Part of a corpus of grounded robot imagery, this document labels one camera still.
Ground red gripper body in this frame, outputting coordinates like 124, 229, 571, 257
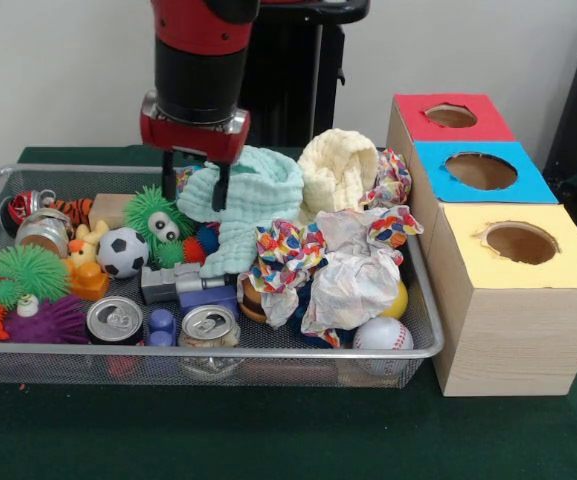
140, 107, 252, 166

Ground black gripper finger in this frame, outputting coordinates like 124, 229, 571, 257
211, 162, 232, 212
161, 149, 177, 201

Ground mint green knitted cloth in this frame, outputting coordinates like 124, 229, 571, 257
177, 144, 305, 279

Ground colourful confetti print paper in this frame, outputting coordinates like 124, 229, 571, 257
236, 218, 329, 329
300, 207, 424, 346
357, 147, 413, 209

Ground cream knitted cloth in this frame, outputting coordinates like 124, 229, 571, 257
296, 128, 382, 216

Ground shallow clear mesh bin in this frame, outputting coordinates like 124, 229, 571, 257
0, 163, 445, 389

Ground wooden box with three holes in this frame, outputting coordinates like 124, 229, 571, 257
383, 92, 577, 397

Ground green spiky toy with eyes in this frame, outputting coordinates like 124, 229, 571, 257
123, 184, 199, 251

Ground black and white soccer ball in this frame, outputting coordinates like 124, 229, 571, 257
96, 227, 150, 280

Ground silver topped pale can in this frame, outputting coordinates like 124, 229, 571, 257
178, 304, 242, 349

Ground silver topped dark can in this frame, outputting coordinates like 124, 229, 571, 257
86, 296, 145, 346

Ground white baseball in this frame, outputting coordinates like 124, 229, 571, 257
351, 315, 414, 351

